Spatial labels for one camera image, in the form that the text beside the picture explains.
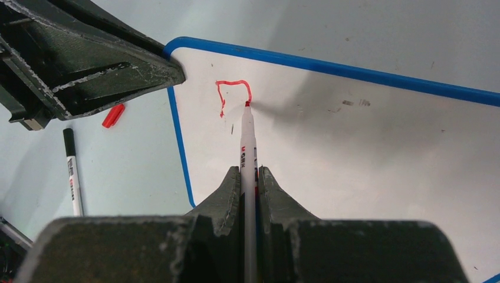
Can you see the red marker cap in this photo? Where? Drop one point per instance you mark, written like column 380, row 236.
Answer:
column 113, row 116

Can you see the white blue-framed whiteboard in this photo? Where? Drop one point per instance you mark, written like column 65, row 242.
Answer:
column 346, row 142

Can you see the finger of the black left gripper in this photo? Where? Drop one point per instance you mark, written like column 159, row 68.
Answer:
column 91, row 14
column 54, row 66

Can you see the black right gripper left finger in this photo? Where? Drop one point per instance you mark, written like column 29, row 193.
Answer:
column 200, row 246

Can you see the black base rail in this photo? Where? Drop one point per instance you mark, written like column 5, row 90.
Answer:
column 14, row 247

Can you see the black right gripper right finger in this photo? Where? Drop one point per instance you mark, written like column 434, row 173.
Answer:
column 300, row 247

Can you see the red whiteboard marker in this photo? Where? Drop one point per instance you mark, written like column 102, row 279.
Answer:
column 249, row 184

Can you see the black whiteboard marker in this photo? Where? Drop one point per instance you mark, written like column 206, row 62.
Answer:
column 70, row 149

